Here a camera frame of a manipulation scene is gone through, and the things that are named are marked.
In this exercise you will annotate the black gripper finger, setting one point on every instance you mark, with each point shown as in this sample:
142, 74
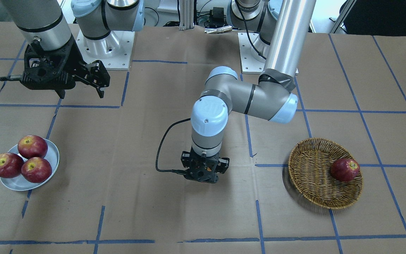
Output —
98, 77

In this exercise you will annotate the red apple far on plate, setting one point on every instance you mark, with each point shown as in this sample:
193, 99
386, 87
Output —
31, 146

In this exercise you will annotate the red apple on plate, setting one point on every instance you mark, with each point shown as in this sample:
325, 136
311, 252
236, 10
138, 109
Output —
36, 170
10, 165
31, 146

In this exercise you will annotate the red apple near on plate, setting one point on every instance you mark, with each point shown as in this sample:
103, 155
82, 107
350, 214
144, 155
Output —
36, 170

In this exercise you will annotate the wicker basket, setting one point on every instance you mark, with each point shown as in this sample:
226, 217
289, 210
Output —
309, 166

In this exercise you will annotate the light blue plate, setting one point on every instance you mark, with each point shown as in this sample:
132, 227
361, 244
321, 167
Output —
20, 182

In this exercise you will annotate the red apple in basket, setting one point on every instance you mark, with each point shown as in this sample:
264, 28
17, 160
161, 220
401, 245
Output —
345, 169

